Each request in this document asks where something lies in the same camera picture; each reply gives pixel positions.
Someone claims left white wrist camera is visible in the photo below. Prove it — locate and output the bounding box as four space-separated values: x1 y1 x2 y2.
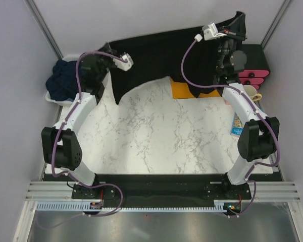
113 53 133 71

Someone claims white slotted cable duct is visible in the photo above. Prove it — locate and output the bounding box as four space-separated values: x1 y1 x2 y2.
35 200 232 213

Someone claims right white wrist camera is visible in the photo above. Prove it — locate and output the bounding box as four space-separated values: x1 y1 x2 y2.
202 22 226 41

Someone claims aluminium frame rail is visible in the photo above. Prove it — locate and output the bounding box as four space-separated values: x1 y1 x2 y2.
26 181 300 202

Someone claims black pink drawer unit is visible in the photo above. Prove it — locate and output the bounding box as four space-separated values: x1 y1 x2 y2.
239 44 271 90

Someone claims yellow mug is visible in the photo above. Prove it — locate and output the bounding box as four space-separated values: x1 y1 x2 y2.
243 85 262 102

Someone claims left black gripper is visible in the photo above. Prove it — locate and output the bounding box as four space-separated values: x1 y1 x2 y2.
92 42 121 83

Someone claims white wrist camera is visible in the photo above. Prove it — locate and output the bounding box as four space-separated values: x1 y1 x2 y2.
113 53 133 71
202 22 226 41

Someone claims orange folder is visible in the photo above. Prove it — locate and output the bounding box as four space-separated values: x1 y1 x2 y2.
169 77 221 99

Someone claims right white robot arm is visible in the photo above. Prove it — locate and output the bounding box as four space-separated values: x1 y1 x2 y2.
214 31 281 199

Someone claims black t shirt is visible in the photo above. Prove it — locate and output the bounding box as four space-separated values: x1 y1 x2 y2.
100 11 246 104

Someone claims navy blue t shirt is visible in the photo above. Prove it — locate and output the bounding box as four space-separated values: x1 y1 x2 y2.
45 59 83 101

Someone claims white laundry basket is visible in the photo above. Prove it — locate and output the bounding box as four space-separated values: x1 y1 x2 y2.
44 54 79 108

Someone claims blue children's book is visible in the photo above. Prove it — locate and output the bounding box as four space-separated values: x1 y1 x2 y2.
230 113 243 137

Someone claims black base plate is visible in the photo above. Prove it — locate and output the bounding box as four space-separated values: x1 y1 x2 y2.
72 174 251 207

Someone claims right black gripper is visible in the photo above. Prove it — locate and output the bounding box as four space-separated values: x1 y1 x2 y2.
214 13 248 71

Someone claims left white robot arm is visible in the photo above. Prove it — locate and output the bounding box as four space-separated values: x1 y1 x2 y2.
41 51 131 198

